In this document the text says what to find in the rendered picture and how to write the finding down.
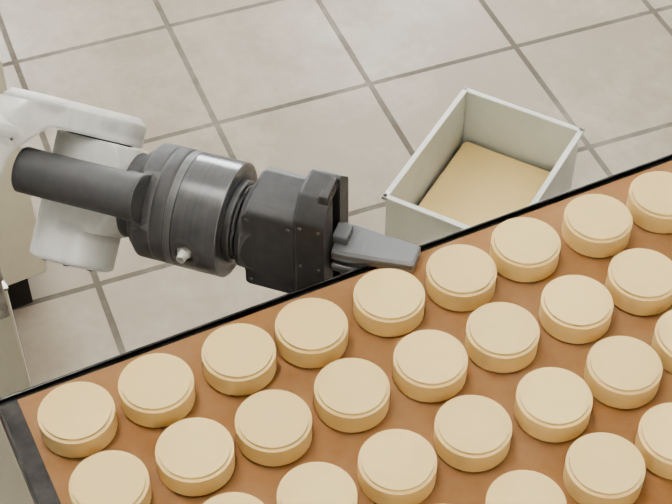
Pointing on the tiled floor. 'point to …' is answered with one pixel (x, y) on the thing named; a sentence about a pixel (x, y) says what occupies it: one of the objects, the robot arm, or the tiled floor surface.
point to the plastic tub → (479, 168)
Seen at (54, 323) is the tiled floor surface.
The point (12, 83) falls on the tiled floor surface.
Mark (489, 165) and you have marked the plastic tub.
